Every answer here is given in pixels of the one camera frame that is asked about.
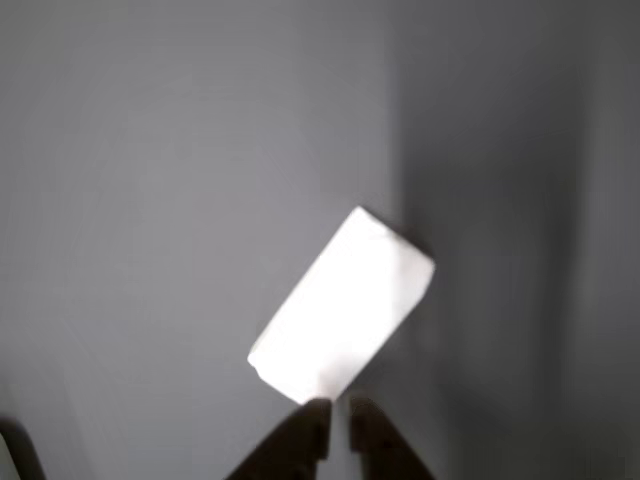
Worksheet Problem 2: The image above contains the white block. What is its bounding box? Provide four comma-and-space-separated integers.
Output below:
246, 205, 436, 405

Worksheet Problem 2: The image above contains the grey table mat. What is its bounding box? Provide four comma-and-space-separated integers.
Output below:
0, 0, 640, 480

